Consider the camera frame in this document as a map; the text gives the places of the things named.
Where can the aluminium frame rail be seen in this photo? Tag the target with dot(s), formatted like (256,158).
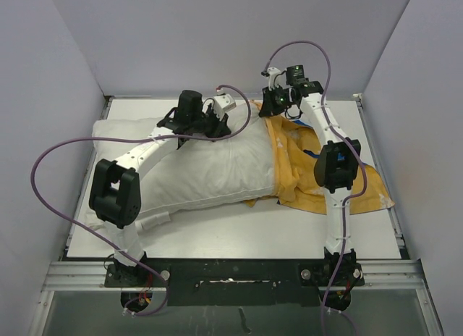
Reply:
(80,276)

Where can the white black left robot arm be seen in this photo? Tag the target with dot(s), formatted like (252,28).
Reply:
(115,194)

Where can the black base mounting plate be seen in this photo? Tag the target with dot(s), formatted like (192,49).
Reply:
(241,282)

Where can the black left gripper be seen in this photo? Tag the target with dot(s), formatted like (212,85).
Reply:
(221,127)

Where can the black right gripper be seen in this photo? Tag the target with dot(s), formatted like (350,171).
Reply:
(268,107)

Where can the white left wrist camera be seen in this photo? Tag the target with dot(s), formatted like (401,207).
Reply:
(223,103)

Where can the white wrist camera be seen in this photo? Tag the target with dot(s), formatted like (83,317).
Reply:
(275,77)
(223,103)

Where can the white pillow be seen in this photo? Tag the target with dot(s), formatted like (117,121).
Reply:
(203,174)

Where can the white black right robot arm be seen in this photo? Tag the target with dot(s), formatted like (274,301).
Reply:
(339,158)

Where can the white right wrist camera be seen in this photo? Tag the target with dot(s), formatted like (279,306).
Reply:
(275,77)

